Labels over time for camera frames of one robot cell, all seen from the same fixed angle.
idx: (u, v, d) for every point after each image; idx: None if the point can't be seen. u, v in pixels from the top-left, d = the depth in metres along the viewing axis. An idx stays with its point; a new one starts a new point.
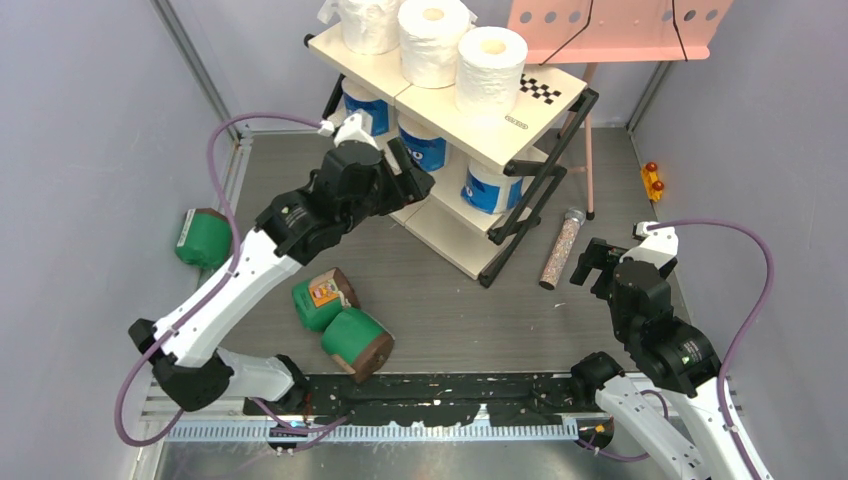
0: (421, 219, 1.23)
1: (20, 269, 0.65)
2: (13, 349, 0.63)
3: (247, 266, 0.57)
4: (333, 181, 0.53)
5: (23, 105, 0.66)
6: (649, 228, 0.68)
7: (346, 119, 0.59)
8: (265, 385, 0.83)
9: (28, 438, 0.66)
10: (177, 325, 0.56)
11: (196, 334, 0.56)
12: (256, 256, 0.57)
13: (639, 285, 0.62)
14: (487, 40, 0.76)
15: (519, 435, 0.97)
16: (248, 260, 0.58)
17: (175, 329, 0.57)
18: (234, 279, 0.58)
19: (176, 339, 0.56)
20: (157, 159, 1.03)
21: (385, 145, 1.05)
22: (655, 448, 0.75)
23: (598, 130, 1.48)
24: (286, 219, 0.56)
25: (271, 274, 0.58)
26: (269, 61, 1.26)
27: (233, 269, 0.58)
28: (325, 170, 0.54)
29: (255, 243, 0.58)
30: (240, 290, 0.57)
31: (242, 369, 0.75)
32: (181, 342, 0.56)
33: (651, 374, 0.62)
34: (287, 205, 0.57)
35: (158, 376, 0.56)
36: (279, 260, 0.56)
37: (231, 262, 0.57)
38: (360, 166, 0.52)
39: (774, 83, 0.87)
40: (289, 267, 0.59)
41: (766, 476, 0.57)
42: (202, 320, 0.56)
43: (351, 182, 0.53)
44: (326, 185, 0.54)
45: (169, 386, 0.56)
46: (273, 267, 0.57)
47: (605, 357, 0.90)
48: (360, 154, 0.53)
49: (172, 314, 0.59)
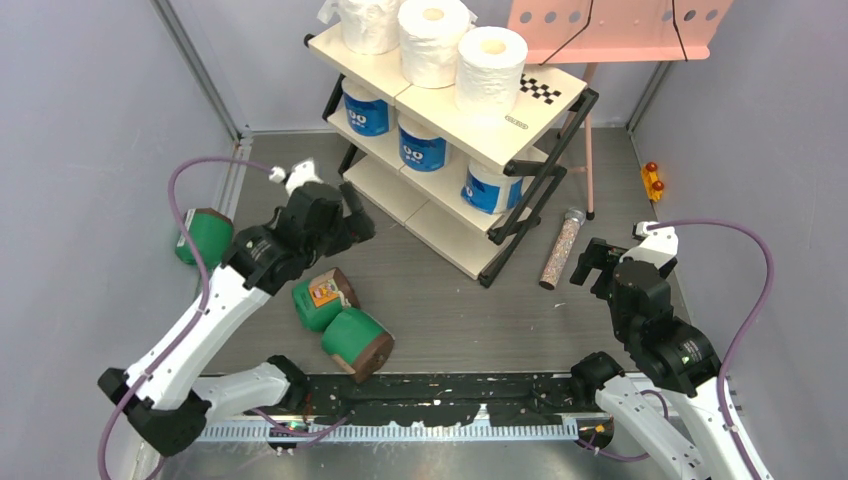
0: (421, 219, 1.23)
1: (21, 268, 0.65)
2: (13, 349, 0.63)
3: (218, 302, 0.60)
4: (300, 214, 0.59)
5: (23, 104, 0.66)
6: (649, 227, 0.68)
7: (297, 167, 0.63)
8: (255, 397, 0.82)
9: (27, 438, 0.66)
10: (150, 369, 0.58)
11: (171, 375, 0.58)
12: (226, 291, 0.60)
13: (639, 285, 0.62)
14: (487, 40, 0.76)
15: (519, 435, 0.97)
16: (218, 296, 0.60)
17: (149, 373, 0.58)
18: (205, 316, 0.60)
19: (150, 383, 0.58)
20: (157, 159, 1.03)
21: (385, 147, 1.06)
22: (654, 447, 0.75)
23: (598, 130, 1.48)
24: (254, 251, 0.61)
25: (241, 308, 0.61)
26: (269, 61, 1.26)
27: (203, 306, 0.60)
28: (292, 205, 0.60)
29: (224, 279, 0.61)
30: (212, 326, 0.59)
31: (220, 396, 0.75)
32: (155, 384, 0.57)
33: (650, 374, 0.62)
34: (252, 239, 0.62)
35: (135, 423, 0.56)
36: (249, 291, 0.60)
37: (202, 299, 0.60)
38: (326, 200, 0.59)
39: (774, 83, 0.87)
40: (259, 299, 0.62)
41: (766, 476, 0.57)
42: (176, 360, 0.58)
43: (316, 215, 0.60)
44: (293, 218, 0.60)
45: (148, 428, 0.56)
46: (243, 300, 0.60)
47: (605, 357, 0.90)
48: (324, 191, 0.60)
49: (144, 359, 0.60)
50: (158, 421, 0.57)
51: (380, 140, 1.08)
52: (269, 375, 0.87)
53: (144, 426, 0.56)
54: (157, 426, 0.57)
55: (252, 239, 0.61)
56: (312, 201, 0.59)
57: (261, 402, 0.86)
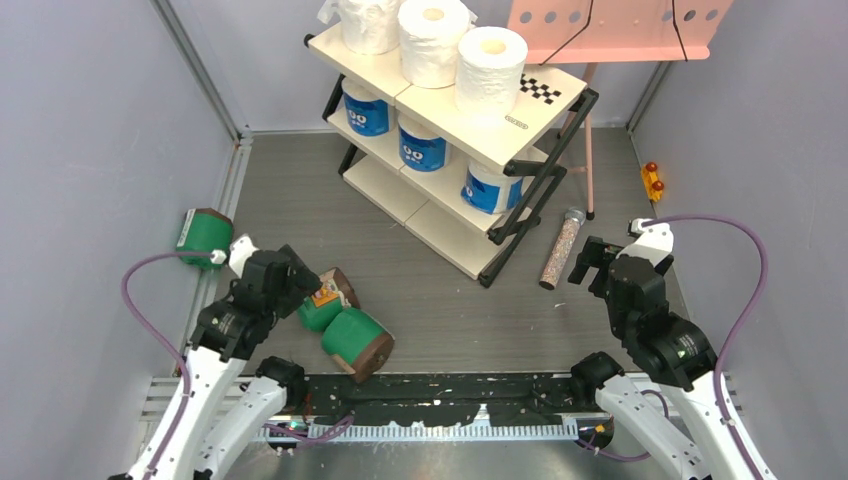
0: (420, 219, 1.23)
1: (22, 267, 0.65)
2: (14, 349, 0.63)
3: (202, 382, 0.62)
4: (257, 282, 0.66)
5: (23, 104, 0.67)
6: (644, 224, 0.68)
7: (236, 244, 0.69)
8: (256, 425, 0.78)
9: (28, 438, 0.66)
10: (151, 463, 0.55)
11: (176, 462, 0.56)
12: (205, 370, 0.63)
13: (633, 280, 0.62)
14: (487, 40, 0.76)
15: (518, 435, 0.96)
16: (199, 377, 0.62)
17: (152, 467, 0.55)
18: (192, 399, 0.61)
19: (155, 478, 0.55)
20: (157, 159, 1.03)
21: (386, 147, 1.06)
22: (655, 447, 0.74)
23: (598, 130, 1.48)
24: (221, 328, 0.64)
25: (222, 382, 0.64)
26: (269, 61, 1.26)
27: (189, 390, 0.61)
28: (246, 275, 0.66)
29: (200, 359, 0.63)
30: (202, 405, 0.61)
31: (219, 454, 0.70)
32: (163, 477, 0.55)
33: (648, 369, 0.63)
34: (216, 315, 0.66)
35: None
36: (228, 364, 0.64)
37: (185, 382, 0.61)
38: (277, 264, 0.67)
39: (774, 82, 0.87)
40: (235, 369, 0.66)
41: (766, 471, 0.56)
42: (177, 446, 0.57)
43: (271, 280, 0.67)
44: (250, 287, 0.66)
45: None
46: (225, 372, 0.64)
47: (605, 357, 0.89)
48: (272, 256, 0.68)
49: (140, 459, 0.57)
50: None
51: (380, 140, 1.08)
52: (259, 393, 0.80)
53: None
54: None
55: (214, 317, 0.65)
56: (267, 267, 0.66)
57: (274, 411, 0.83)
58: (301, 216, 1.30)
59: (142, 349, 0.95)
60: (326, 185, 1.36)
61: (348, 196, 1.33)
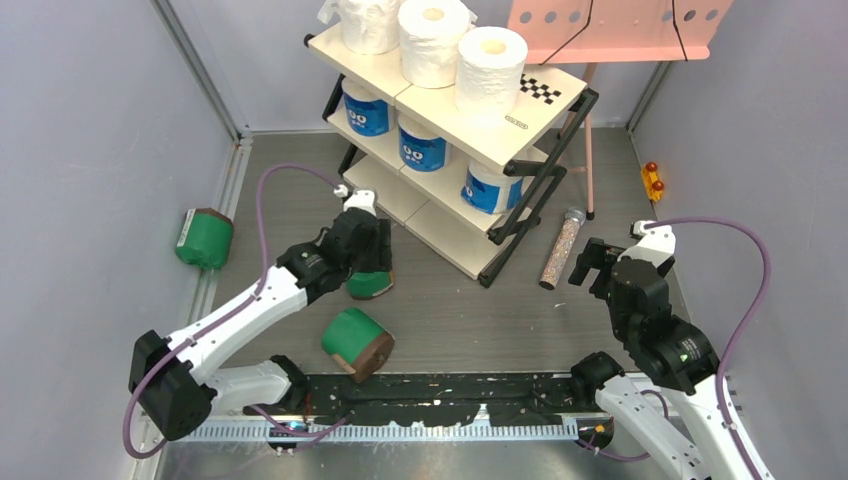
0: (421, 219, 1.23)
1: (21, 269, 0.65)
2: (14, 348, 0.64)
3: (269, 295, 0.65)
4: (346, 233, 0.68)
5: (23, 104, 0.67)
6: (646, 226, 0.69)
7: (361, 191, 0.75)
8: (255, 393, 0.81)
9: (28, 435, 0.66)
10: (196, 336, 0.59)
11: (214, 347, 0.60)
12: (279, 286, 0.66)
13: (637, 284, 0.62)
14: (487, 40, 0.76)
15: (519, 435, 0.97)
16: (270, 288, 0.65)
17: (193, 340, 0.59)
18: (256, 302, 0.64)
19: (191, 350, 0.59)
20: (156, 160, 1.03)
21: (386, 147, 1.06)
22: (655, 448, 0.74)
23: (598, 130, 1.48)
24: (305, 259, 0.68)
25: (287, 303, 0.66)
26: (269, 61, 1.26)
27: (258, 295, 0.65)
28: (339, 225, 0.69)
29: (280, 277, 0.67)
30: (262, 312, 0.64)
31: (224, 386, 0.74)
32: (197, 351, 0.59)
33: (649, 372, 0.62)
34: (305, 251, 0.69)
35: (169, 389, 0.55)
36: (300, 292, 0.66)
37: (258, 286, 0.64)
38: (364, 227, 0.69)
39: (774, 83, 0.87)
40: (298, 303, 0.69)
41: (766, 474, 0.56)
42: (221, 333, 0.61)
43: (356, 240, 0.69)
44: (337, 239, 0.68)
45: (182, 391, 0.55)
46: (292, 298, 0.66)
47: (605, 357, 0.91)
48: (364, 218, 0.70)
49: (189, 328, 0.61)
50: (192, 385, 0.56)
51: (380, 140, 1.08)
52: (272, 371, 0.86)
53: (181, 387, 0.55)
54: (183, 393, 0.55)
55: (300, 250, 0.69)
56: (357, 223, 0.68)
57: (261, 402, 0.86)
58: (302, 216, 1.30)
59: None
60: (326, 186, 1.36)
61: None
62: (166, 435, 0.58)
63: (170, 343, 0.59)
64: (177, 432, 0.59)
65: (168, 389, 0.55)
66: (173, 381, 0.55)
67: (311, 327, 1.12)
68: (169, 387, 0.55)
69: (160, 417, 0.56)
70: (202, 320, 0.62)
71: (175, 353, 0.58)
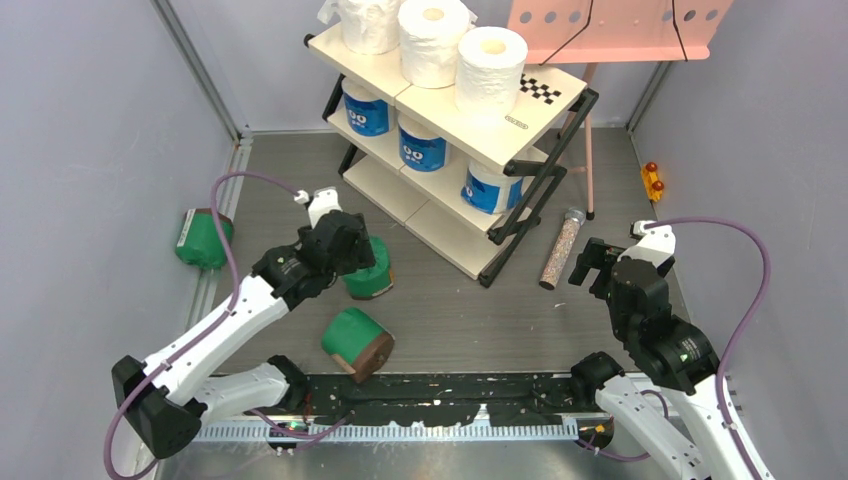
0: (421, 219, 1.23)
1: (21, 268, 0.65)
2: (13, 348, 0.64)
3: (244, 308, 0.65)
4: (326, 236, 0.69)
5: (23, 103, 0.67)
6: (647, 227, 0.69)
7: (323, 193, 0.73)
8: (249, 402, 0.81)
9: (28, 435, 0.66)
10: (170, 360, 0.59)
11: (191, 368, 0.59)
12: (254, 297, 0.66)
13: (637, 284, 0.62)
14: (487, 40, 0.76)
15: (519, 435, 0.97)
16: (245, 300, 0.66)
17: (168, 363, 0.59)
18: (231, 317, 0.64)
19: (167, 374, 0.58)
20: (156, 159, 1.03)
21: (386, 147, 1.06)
22: (655, 448, 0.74)
23: (598, 130, 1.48)
24: (281, 267, 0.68)
25: (263, 315, 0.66)
26: (269, 61, 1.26)
27: (233, 310, 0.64)
28: (319, 231, 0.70)
29: (254, 287, 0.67)
30: (238, 326, 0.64)
31: (216, 399, 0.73)
32: (173, 376, 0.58)
33: (649, 372, 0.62)
34: (282, 257, 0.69)
35: (147, 415, 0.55)
36: (277, 300, 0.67)
37: (231, 300, 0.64)
38: (347, 229, 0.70)
39: (774, 83, 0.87)
40: (278, 311, 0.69)
41: (766, 474, 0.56)
42: (196, 354, 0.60)
43: (339, 241, 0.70)
44: (319, 242, 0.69)
45: (161, 415, 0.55)
46: (269, 308, 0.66)
47: (605, 357, 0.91)
48: (346, 220, 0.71)
49: (163, 351, 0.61)
50: (171, 409, 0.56)
51: (380, 140, 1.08)
52: (268, 376, 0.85)
53: (158, 413, 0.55)
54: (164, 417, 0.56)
55: (276, 258, 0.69)
56: (339, 228, 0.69)
57: (261, 405, 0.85)
58: (302, 216, 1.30)
59: (142, 348, 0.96)
60: (326, 185, 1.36)
61: (349, 197, 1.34)
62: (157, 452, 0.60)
63: (145, 370, 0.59)
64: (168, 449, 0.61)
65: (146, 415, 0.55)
66: (149, 409, 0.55)
67: (311, 327, 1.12)
68: (147, 413, 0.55)
69: (148, 437, 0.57)
70: (177, 342, 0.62)
71: (150, 380, 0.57)
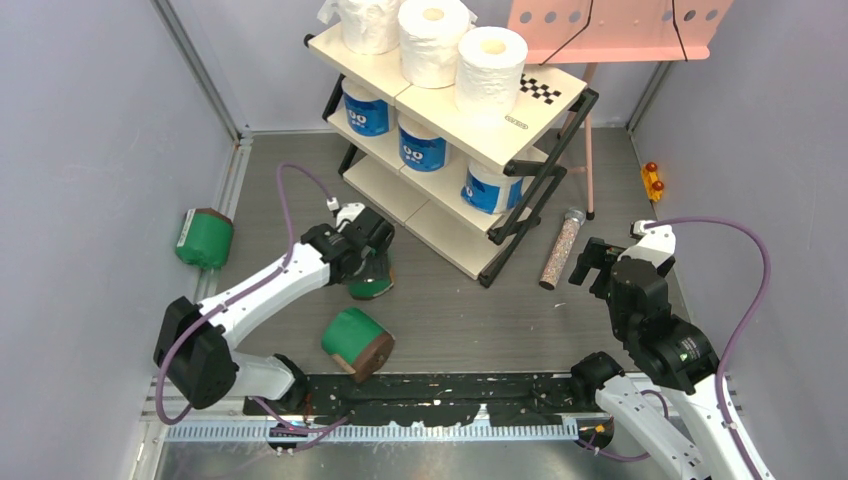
0: (421, 219, 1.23)
1: (21, 268, 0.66)
2: (14, 347, 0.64)
3: (296, 268, 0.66)
4: (368, 224, 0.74)
5: (24, 104, 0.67)
6: (647, 226, 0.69)
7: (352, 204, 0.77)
8: (267, 381, 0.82)
9: (28, 435, 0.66)
10: (230, 302, 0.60)
11: (245, 313, 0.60)
12: (305, 260, 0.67)
13: (637, 284, 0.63)
14: (487, 40, 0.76)
15: (519, 435, 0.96)
16: (297, 262, 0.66)
17: (224, 305, 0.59)
18: (283, 274, 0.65)
19: (223, 315, 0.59)
20: (157, 160, 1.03)
21: (386, 147, 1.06)
22: (655, 448, 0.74)
23: (598, 130, 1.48)
24: (329, 237, 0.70)
25: (311, 278, 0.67)
26: (269, 61, 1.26)
27: (288, 269, 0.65)
28: (362, 219, 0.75)
29: (304, 251, 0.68)
30: (289, 284, 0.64)
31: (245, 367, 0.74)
32: (229, 317, 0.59)
33: (649, 371, 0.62)
34: (329, 230, 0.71)
35: (202, 351, 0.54)
36: (324, 266, 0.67)
37: (285, 258, 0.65)
38: (384, 225, 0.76)
39: (774, 83, 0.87)
40: (320, 280, 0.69)
41: (765, 473, 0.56)
42: (251, 302, 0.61)
43: (377, 234, 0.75)
44: (359, 229, 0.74)
45: (215, 353, 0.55)
46: (316, 272, 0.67)
47: (605, 357, 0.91)
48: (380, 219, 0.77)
49: (219, 295, 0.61)
50: (224, 349, 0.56)
51: (380, 140, 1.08)
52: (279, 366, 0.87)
53: (214, 348, 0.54)
54: (219, 357, 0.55)
55: (324, 231, 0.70)
56: (382, 222, 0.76)
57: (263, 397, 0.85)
58: (302, 216, 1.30)
59: (142, 348, 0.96)
60: (326, 185, 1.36)
61: (349, 197, 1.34)
62: (193, 402, 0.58)
63: (201, 309, 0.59)
64: (205, 400, 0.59)
65: (200, 352, 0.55)
66: (204, 346, 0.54)
67: (311, 327, 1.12)
68: (200, 350, 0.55)
69: (190, 382, 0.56)
70: (231, 289, 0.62)
71: (207, 318, 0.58)
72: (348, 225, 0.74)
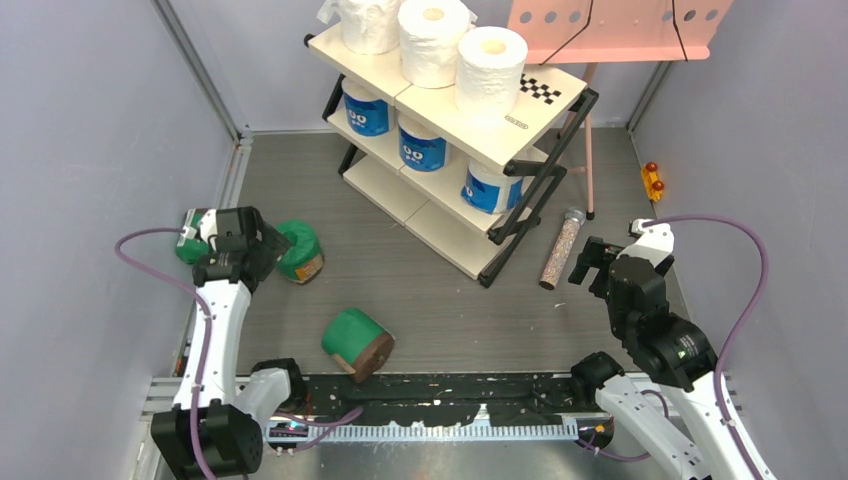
0: (421, 220, 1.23)
1: (21, 268, 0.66)
2: (14, 348, 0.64)
3: (220, 305, 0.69)
4: (233, 225, 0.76)
5: (25, 104, 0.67)
6: (645, 225, 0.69)
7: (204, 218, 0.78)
8: (273, 397, 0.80)
9: (27, 436, 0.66)
10: (197, 381, 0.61)
11: (219, 374, 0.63)
12: (218, 294, 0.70)
13: (634, 282, 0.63)
14: (487, 40, 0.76)
15: (519, 435, 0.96)
16: (214, 302, 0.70)
17: (199, 383, 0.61)
18: (214, 321, 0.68)
19: (206, 390, 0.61)
20: (157, 159, 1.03)
21: (386, 147, 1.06)
22: (655, 447, 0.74)
23: (598, 130, 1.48)
24: (218, 266, 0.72)
25: (237, 300, 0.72)
26: (269, 61, 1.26)
27: (208, 312, 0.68)
28: (222, 224, 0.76)
29: (212, 288, 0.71)
30: (226, 323, 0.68)
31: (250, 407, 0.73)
32: (212, 388, 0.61)
33: (648, 370, 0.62)
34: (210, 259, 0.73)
35: (219, 427, 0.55)
36: (238, 285, 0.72)
37: (205, 308, 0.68)
38: (249, 208, 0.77)
39: (774, 83, 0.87)
40: (245, 297, 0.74)
41: (765, 472, 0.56)
42: (215, 360, 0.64)
43: (247, 223, 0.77)
44: (230, 234, 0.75)
45: (231, 417, 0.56)
46: (238, 294, 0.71)
47: (605, 357, 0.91)
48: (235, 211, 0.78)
49: (183, 384, 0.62)
50: (232, 407, 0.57)
51: (380, 140, 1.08)
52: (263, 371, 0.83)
53: (227, 414, 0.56)
54: (236, 411, 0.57)
55: (207, 260, 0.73)
56: (238, 212, 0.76)
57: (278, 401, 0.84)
58: (302, 216, 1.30)
59: (142, 348, 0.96)
60: (326, 185, 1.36)
61: (348, 196, 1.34)
62: (248, 467, 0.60)
63: (181, 406, 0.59)
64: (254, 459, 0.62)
65: (217, 431, 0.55)
66: (215, 421, 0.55)
67: (310, 327, 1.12)
68: (216, 427, 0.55)
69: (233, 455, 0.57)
70: (188, 371, 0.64)
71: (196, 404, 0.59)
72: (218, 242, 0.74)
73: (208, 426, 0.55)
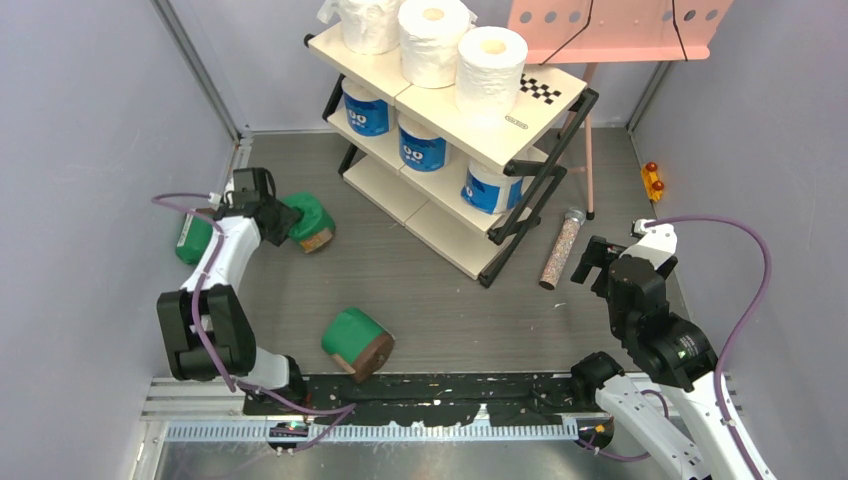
0: (421, 219, 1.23)
1: (21, 268, 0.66)
2: (13, 349, 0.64)
3: (233, 229, 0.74)
4: (248, 181, 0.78)
5: (24, 105, 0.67)
6: (647, 225, 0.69)
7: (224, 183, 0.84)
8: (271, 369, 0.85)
9: (26, 435, 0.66)
10: (206, 270, 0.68)
11: (225, 270, 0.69)
12: (232, 225, 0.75)
13: (634, 281, 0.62)
14: (487, 40, 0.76)
15: (519, 434, 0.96)
16: (229, 229, 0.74)
17: (206, 272, 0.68)
18: (227, 238, 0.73)
19: (210, 279, 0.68)
20: (157, 160, 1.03)
21: (386, 147, 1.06)
22: (655, 447, 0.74)
23: (598, 130, 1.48)
24: (234, 211, 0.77)
25: (247, 235, 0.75)
26: (269, 62, 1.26)
27: (222, 233, 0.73)
28: (239, 181, 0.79)
29: (227, 224, 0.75)
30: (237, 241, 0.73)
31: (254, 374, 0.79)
32: (217, 276, 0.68)
33: (648, 370, 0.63)
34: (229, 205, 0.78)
35: (218, 304, 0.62)
36: (249, 222, 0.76)
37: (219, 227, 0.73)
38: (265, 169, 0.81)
39: (774, 84, 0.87)
40: (255, 237, 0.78)
41: (765, 471, 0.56)
42: (223, 262, 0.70)
43: (261, 181, 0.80)
44: (245, 189, 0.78)
45: (230, 297, 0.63)
46: (248, 229, 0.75)
47: (605, 357, 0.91)
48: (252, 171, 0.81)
49: (191, 277, 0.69)
50: (231, 290, 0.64)
51: (380, 140, 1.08)
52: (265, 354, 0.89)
53: (227, 292, 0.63)
54: (234, 295, 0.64)
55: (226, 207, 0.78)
56: (253, 171, 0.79)
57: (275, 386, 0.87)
58: None
59: (143, 348, 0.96)
60: (326, 186, 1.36)
61: (348, 197, 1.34)
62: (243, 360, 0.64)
63: (188, 288, 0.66)
64: (249, 361, 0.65)
65: (216, 307, 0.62)
66: (216, 298, 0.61)
67: (310, 326, 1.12)
68: (216, 303, 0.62)
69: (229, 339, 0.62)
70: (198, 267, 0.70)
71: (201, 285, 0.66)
72: (235, 196, 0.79)
73: (210, 301, 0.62)
